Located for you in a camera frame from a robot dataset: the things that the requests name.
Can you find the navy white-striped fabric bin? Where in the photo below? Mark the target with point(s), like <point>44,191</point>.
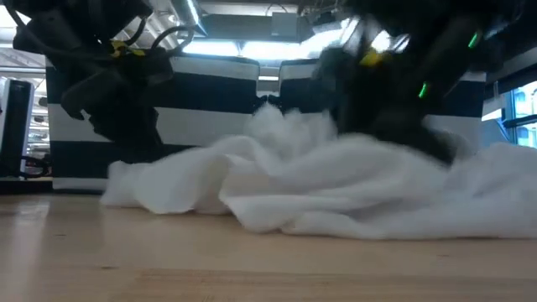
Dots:
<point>298,92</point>
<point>201,126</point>

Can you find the ceiling light strip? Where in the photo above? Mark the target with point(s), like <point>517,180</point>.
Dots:
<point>251,49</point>

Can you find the black tower device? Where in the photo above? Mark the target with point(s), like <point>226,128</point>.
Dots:
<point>17,126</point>

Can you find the grey ceiling duct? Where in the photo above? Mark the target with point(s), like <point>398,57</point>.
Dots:
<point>247,27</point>

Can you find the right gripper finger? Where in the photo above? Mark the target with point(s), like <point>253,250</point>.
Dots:
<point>428,144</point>

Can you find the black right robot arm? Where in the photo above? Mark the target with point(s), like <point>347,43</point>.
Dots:
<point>453,42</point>

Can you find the window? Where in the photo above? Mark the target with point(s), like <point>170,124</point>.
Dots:
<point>522,113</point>

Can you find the white garment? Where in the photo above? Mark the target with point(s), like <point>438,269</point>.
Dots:
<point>335,189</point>

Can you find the dark green polo shirt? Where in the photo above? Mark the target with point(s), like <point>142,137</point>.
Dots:
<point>105,109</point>

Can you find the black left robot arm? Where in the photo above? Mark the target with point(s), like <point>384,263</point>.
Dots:
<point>63,25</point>

